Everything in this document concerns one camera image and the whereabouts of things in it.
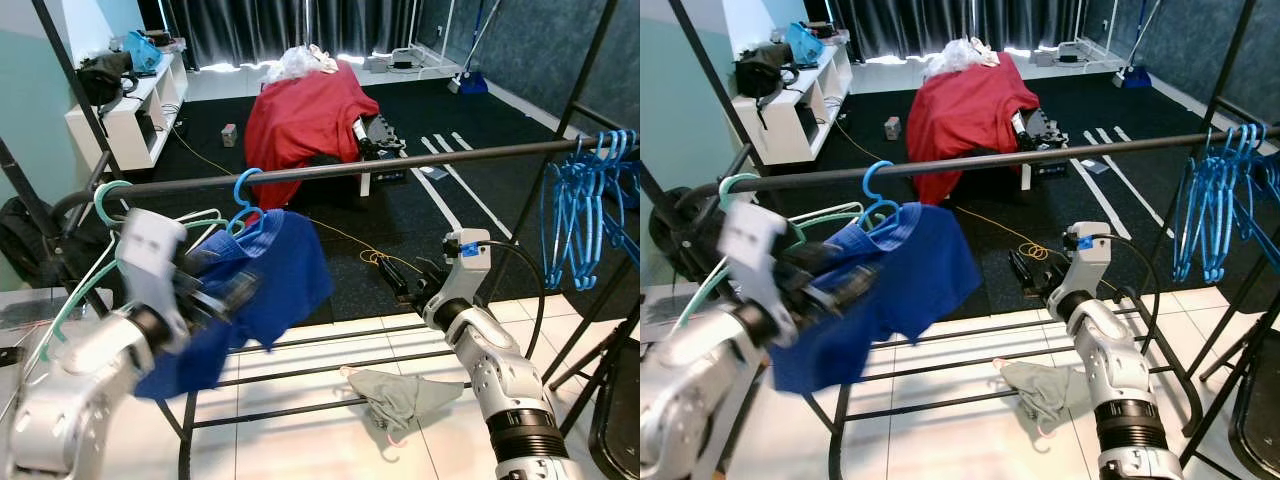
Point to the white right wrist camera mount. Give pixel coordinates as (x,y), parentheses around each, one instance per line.
(1075,285)
(450,295)

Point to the white floor strip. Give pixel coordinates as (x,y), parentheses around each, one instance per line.
(435,200)
(1100,200)

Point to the white open shelf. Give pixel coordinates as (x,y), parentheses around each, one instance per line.
(110,135)
(790,130)

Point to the black metal clothes rack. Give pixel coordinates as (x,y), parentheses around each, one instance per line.
(1000,159)
(420,160)

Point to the blue plastic hanger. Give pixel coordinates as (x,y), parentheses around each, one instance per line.
(628,165)
(1252,155)
(237,190)
(1240,155)
(613,165)
(1266,155)
(578,165)
(598,165)
(868,185)
(1212,155)

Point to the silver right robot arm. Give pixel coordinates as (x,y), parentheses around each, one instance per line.
(1120,380)
(500,380)

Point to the small grey box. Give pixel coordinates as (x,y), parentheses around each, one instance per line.
(229,135)
(892,128)

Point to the black folding chair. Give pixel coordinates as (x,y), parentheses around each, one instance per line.
(615,420)
(1260,400)

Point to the black shoulder bag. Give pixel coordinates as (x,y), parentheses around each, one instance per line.
(765,68)
(105,75)

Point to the blue floor mop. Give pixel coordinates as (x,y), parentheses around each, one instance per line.
(1135,76)
(470,83)

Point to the black floor machine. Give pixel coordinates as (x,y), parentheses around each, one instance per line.
(378,135)
(1040,128)

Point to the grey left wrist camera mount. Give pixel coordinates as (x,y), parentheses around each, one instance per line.
(150,260)
(755,250)

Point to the mint green hanger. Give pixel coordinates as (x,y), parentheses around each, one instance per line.
(722,195)
(100,205)

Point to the light blue bag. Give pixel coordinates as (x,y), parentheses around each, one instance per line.
(805,45)
(142,52)

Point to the black backpack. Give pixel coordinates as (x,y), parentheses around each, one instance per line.
(25,240)
(675,235)

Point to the white plastic bag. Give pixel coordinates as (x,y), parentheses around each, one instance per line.
(955,58)
(295,65)

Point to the red cloth cover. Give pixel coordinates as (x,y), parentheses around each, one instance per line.
(310,120)
(970,110)

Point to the salmon pink hanger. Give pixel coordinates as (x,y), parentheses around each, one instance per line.
(998,363)
(346,370)

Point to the beige shorts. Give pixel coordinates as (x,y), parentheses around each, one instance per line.
(1045,390)
(400,395)

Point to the black curtain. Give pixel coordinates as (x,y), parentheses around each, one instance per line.
(950,20)
(280,25)

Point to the blue garment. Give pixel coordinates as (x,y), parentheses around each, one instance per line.
(280,270)
(930,270)

